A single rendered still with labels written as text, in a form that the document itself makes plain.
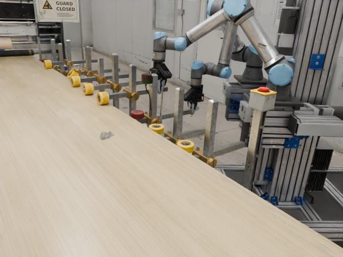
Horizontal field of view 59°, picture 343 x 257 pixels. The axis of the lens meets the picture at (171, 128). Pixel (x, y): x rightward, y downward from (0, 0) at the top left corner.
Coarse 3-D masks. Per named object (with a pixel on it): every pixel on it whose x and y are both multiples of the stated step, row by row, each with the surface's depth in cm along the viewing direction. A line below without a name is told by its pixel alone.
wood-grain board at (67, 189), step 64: (0, 64) 292; (0, 128) 148; (64, 128) 152; (128, 128) 156; (0, 192) 100; (64, 192) 101; (128, 192) 103; (192, 192) 105; (0, 256) 75; (64, 256) 76; (128, 256) 77; (192, 256) 78; (256, 256) 79; (320, 256) 80
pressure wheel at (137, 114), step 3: (132, 111) 180; (135, 111) 181; (138, 111) 180; (141, 111) 181; (132, 114) 177; (135, 114) 176; (138, 114) 176; (141, 114) 177; (132, 117) 178; (135, 117) 177; (138, 117) 177; (141, 117) 178
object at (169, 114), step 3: (183, 111) 199; (186, 111) 201; (189, 111) 203; (159, 114) 191; (162, 114) 191; (165, 114) 192; (168, 114) 193; (171, 114) 194; (183, 114) 200; (186, 114) 202; (144, 117) 185; (159, 117) 189; (162, 117) 191; (165, 117) 192; (168, 117) 194; (171, 117) 195; (138, 120) 180; (141, 120) 182; (144, 120) 183; (141, 123) 182
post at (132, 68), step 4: (132, 64) 191; (132, 68) 190; (132, 72) 191; (132, 76) 192; (132, 80) 193; (132, 84) 194; (132, 88) 195; (132, 100) 198; (132, 104) 199; (132, 108) 200
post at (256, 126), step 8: (256, 112) 116; (264, 112) 114; (256, 120) 117; (264, 120) 117; (256, 128) 117; (256, 136) 118; (256, 144) 119; (248, 152) 123; (256, 152) 121; (248, 160) 124; (256, 160) 122; (248, 168) 125; (256, 168) 125; (248, 176) 126; (248, 184) 126
